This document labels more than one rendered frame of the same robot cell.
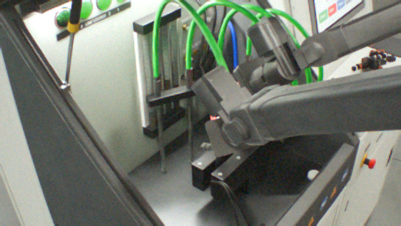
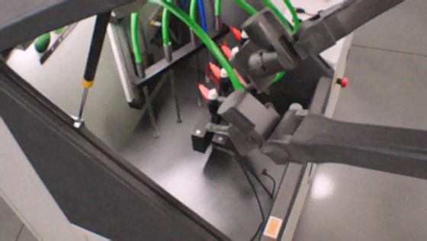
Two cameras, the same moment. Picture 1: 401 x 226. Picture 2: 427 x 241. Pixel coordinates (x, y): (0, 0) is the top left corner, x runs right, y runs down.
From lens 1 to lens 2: 0.30 m
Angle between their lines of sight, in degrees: 20
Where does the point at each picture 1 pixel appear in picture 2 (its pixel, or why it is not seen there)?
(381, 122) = not seen: outside the picture
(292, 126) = (338, 159)
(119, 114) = (107, 101)
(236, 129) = (280, 157)
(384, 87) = not seen: outside the picture
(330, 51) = (329, 38)
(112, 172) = (147, 189)
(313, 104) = (364, 154)
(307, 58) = (308, 49)
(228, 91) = (258, 116)
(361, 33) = (356, 17)
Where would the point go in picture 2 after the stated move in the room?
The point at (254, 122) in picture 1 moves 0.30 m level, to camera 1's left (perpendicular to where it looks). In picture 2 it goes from (296, 152) to (101, 208)
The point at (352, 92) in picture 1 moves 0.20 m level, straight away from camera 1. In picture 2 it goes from (409, 158) to (386, 42)
